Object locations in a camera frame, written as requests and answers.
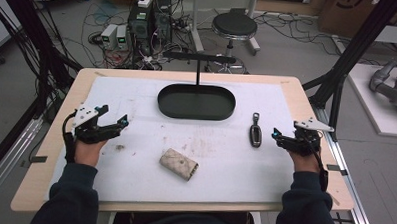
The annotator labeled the black metal frame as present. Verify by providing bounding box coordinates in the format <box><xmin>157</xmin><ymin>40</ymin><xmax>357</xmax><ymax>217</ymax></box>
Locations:
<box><xmin>0</xmin><ymin>0</ymin><xmax>86</xmax><ymax>186</ymax></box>
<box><xmin>300</xmin><ymin>0</ymin><xmax>397</xmax><ymax>144</ymax></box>

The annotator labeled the black tape piece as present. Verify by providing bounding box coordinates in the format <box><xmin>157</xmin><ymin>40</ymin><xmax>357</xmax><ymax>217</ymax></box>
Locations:
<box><xmin>29</xmin><ymin>155</ymin><xmax>49</xmax><ymax>165</ymax></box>
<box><xmin>325</xmin><ymin>163</ymin><xmax>349</xmax><ymax>176</ymax></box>

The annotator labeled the black computer tower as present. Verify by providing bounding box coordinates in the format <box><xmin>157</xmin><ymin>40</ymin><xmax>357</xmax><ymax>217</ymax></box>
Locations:
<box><xmin>126</xmin><ymin>0</ymin><xmax>156</xmax><ymax>56</ymax></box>
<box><xmin>153</xmin><ymin>0</ymin><xmax>173</xmax><ymax>45</ymax></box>

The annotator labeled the black car key fob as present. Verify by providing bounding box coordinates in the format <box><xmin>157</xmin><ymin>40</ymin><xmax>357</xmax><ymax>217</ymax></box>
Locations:
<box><xmin>248</xmin><ymin>112</ymin><xmax>264</xmax><ymax>149</ymax></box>

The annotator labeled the black round stool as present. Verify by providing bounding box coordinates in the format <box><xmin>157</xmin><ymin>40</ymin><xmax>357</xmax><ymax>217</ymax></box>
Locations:
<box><xmin>209</xmin><ymin>6</ymin><xmax>259</xmax><ymax>75</ymax></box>

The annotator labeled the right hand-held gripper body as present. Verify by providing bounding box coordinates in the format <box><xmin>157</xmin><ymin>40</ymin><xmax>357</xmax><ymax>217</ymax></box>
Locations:
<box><xmin>286</xmin><ymin>115</ymin><xmax>335</xmax><ymax>158</ymax></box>

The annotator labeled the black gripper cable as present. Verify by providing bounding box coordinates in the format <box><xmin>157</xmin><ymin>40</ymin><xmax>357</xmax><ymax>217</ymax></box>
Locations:
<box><xmin>60</xmin><ymin>109</ymin><xmax>79</xmax><ymax>165</ymax></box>
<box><xmin>300</xmin><ymin>130</ymin><xmax>331</xmax><ymax>193</ymax></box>

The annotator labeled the tangle of floor cables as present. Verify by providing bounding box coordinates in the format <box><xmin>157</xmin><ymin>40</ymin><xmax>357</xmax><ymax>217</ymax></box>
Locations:
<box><xmin>59</xmin><ymin>0</ymin><xmax>198</xmax><ymax>73</ymax></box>

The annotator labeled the wooden table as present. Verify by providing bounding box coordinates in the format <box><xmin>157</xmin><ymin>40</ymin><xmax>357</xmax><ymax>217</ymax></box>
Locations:
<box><xmin>10</xmin><ymin>65</ymin><xmax>360</xmax><ymax>224</ymax></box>

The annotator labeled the cardboard box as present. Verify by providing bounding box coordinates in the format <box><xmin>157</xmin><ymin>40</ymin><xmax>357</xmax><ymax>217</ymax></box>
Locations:
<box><xmin>317</xmin><ymin>0</ymin><xmax>397</xmax><ymax>42</ymax></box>

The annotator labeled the beige quilted key pouch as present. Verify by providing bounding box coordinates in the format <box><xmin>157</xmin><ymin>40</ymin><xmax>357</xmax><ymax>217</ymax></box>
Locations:
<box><xmin>158</xmin><ymin>148</ymin><xmax>200</xmax><ymax>182</ymax></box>

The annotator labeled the aluminium rail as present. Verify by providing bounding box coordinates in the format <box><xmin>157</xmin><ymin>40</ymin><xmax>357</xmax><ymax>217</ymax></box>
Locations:
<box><xmin>311</xmin><ymin>107</ymin><xmax>381</xmax><ymax>224</ymax></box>
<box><xmin>0</xmin><ymin>113</ymin><xmax>45</xmax><ymax>211</ymax></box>

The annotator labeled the grey power supply unit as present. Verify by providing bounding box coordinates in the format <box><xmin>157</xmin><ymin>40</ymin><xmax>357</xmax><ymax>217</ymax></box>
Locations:
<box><xmin>100</xmin><ymin>23</ymin><xmax>119</xmax><ymax>52</ymax></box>
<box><xmin>115</xmin><ymin>24</ymin><xmax>129</xmax><ymax>52</ymax></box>

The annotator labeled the person's right hand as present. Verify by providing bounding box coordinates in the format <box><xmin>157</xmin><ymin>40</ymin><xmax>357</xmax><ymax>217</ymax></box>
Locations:
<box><xmin>285</xmin><ymin>148</ymin><xmax>321</xmax><ymax>174</ymax></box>

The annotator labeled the person's left hand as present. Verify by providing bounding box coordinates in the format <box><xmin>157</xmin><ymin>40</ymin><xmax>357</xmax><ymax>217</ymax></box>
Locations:
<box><xmin>74</xmin><ymin>138</ymin><xmax>109</xmax><ymax>168</ymax></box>

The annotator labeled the black oval tray with hanger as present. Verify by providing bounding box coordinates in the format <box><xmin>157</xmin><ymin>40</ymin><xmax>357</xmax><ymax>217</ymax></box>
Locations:
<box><xmin>156</xmin><ymin>50</ymin><xmax>239</xmax><ymax>122</ymax></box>

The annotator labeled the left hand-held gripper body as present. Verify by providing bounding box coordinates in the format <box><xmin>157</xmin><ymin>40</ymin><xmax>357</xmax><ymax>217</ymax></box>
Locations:
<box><xmin>70</xmin><ymin>104</ymin><xmax>121</xmax><ymax>146</ymax></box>

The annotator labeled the white table mat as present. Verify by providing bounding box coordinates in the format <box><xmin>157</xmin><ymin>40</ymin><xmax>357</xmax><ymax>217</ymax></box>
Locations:
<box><xmin>42</xmin><ymin>74</ymin><xmax>301</xmax><ymax>209</ymax></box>

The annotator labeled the white floor board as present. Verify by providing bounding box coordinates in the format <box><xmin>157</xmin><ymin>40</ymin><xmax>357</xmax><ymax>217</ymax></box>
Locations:
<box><xmin>345</xmin><ymin>62</ymin><xmax>397</xmax><ymax>138</ymax></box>

